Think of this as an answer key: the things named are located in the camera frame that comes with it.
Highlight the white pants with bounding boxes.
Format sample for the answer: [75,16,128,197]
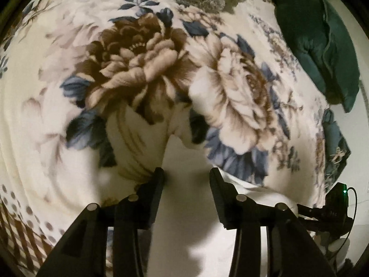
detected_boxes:
[145,134,345,277]

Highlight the white gloved right hand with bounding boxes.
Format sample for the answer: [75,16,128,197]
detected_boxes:
[313,232,350,270]

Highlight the floral fleece bed blanket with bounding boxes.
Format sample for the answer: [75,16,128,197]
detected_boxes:
[1,0,351,276]

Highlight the dark green pillow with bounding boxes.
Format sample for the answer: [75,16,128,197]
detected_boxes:
[272,0,360,113]

